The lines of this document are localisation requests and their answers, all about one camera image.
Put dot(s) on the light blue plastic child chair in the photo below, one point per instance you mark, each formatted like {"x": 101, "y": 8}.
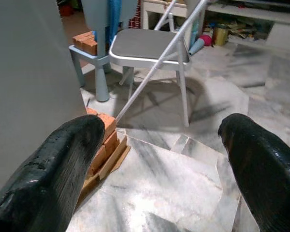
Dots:
{"x": 101, "y": 72}

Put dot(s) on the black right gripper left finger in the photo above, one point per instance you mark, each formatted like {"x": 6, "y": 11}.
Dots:
{"x": 43, "y": 183}

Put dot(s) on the pink ball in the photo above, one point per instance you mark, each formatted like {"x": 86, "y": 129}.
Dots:
{"x": 206, "y": 39}

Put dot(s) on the white shelf unit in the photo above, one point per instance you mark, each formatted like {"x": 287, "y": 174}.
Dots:
{"x": 256, "y": 13}

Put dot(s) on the red bucket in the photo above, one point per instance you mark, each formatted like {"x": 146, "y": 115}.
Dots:
{"x": 66, "y": 9}

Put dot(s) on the gold tin can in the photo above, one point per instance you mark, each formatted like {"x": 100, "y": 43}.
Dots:
{"x": 220, "y": 36}

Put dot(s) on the white table frame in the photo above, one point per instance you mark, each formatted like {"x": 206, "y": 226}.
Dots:
{"x": 145, "y": 17}

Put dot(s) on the light blue cone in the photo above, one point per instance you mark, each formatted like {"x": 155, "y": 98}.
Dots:
{"x": 195, "y": 47}

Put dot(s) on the light wooden plank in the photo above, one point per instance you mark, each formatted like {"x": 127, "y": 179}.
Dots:
{"x": 113, "y": 159}

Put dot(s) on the white fridge cabinet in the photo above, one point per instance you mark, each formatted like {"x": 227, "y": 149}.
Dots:
{"x": 26, "y": 72}

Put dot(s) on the grey metal folding chair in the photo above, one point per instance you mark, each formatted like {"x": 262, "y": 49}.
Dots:
{"x": 140, "y": 43}

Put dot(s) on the green plastic container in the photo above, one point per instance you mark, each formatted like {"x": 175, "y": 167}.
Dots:
{"x": 76, "y": 3}

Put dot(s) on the blue cloth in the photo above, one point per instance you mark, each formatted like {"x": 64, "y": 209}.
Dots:
{"x": 113, "y": 14}

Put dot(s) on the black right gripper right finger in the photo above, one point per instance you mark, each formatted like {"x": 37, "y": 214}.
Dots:
{"x": 263, "y": 174}

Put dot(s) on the red brick pattern box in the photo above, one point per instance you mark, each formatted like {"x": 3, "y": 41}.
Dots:
{"x": 134, "y": 17}

